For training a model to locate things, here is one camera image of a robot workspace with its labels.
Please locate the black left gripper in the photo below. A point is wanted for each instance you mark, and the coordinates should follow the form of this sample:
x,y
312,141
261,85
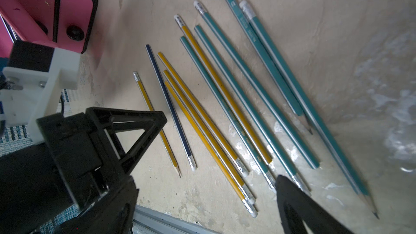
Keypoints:
x,y
40,181

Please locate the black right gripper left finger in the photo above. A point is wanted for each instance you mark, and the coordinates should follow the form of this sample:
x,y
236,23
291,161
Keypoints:
x,y
113,214

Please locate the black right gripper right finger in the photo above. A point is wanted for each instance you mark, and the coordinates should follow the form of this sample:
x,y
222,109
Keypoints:
x,y
298,211

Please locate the yellow pencil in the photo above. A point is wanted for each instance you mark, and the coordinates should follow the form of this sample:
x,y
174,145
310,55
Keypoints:
x,y
211,139
220,139
250,208
161,132

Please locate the pink top drawer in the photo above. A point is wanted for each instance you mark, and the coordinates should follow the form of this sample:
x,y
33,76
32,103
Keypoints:
x,y
15,15

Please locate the green pencil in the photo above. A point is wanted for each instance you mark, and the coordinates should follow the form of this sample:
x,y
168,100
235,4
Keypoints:
x,y
250,108
243,134
341,159
269,64
219,83
290,130

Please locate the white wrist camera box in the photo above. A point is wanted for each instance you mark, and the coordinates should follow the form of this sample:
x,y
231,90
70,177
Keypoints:
x,y
38,74

